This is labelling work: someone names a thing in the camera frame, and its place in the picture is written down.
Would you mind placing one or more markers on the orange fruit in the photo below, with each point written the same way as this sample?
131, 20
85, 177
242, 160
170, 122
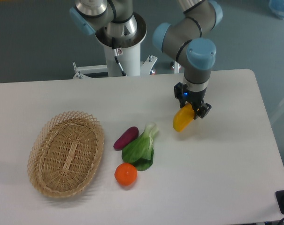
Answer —
126, 174

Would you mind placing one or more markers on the blue bag in background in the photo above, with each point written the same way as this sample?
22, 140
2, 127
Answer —
277, 7

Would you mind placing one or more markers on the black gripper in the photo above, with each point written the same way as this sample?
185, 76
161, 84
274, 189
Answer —
195, 98

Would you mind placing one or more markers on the green bok choy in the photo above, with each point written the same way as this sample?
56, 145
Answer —
140, 152

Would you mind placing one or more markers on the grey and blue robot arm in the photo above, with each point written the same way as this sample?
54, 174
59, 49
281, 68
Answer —
183, 43

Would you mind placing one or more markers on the purple sweet potato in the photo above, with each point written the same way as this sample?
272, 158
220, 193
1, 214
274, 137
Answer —
127, 137

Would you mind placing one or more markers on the yellow mango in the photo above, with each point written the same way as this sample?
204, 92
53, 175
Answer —
183, 117

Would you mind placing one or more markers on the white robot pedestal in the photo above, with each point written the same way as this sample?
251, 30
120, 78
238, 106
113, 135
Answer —
122, 44

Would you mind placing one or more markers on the oval wicker basket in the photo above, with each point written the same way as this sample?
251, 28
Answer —
66, 154

